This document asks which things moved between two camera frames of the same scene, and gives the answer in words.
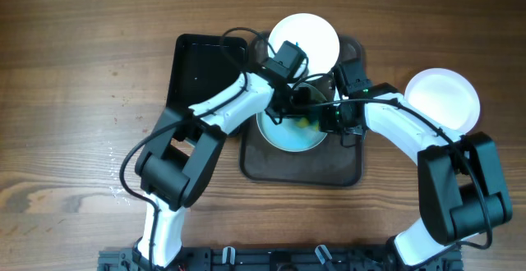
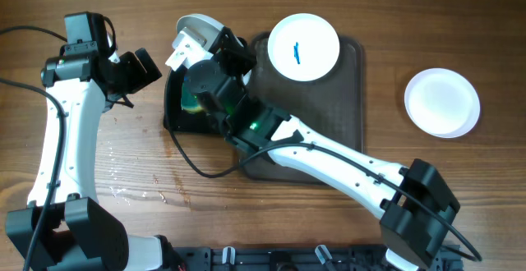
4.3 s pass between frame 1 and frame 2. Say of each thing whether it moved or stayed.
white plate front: stayed
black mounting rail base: stayed
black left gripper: moved
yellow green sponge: moved
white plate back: stayed
